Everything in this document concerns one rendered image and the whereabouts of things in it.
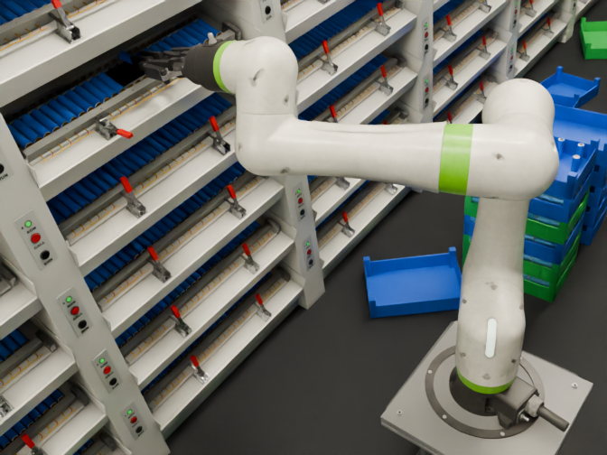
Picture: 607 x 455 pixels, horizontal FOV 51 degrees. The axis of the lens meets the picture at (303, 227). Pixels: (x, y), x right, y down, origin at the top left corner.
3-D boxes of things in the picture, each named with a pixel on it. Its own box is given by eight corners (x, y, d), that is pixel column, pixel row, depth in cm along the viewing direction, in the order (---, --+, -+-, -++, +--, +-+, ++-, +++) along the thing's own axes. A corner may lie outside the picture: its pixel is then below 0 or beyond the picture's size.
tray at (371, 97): (415, 84, 215) (426, 51, 204) (303, 179, 182) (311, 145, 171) (366, 54, 221) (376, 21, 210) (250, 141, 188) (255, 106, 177)
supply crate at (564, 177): (595, 161, 180) (600, 137, 175) (571, 200, 169) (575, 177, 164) (494, 137, 196) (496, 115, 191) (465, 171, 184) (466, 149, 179)
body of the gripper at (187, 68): (221, 37, 118) (190, 36, 124) (188, 56, 114) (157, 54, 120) (234, 74, 123) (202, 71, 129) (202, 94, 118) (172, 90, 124)
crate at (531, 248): (583, 225, 196) (586, 205, 191) (559, 265, 184) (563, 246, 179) (490, 198, 211) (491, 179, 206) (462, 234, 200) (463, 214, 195)
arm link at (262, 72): (312, 37, 108) (266, 36, 100) (310, 112, 112) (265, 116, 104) (255, 36, 117) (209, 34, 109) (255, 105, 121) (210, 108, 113)
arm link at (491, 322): (517, 341, 142) (527, 280, 130) (517, 400, 130) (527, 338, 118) (457, 334, 145) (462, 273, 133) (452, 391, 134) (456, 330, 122)
